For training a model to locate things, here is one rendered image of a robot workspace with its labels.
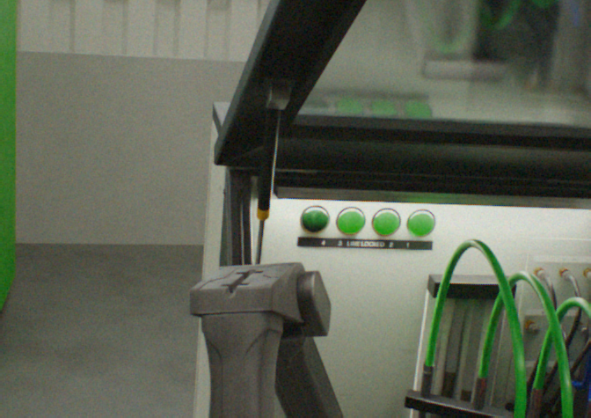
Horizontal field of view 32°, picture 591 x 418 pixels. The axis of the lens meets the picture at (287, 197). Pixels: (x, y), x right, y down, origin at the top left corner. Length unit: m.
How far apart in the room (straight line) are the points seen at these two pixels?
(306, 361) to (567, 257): 0.89
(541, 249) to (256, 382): 1.01
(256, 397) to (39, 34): 4.44
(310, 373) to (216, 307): 0.19
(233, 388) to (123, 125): 4.48
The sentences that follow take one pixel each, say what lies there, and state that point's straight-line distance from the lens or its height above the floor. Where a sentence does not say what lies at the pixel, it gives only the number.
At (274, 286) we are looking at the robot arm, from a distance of 0.89.
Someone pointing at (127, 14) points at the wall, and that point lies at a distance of 5.23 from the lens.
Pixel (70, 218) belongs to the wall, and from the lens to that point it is 5.46.
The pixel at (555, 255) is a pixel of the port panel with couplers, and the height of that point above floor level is 1.33.
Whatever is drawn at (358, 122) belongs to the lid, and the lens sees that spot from 1.49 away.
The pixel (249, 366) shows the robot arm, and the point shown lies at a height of 1.51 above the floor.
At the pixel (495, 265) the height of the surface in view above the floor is 1.42.
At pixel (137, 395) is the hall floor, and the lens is 4.01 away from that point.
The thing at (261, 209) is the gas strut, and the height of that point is 1.47.
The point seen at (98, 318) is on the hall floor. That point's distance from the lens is 4.64.
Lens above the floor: 1.91
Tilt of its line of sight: 17 degrees down
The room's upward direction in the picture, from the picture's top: 5 degrees clockwise
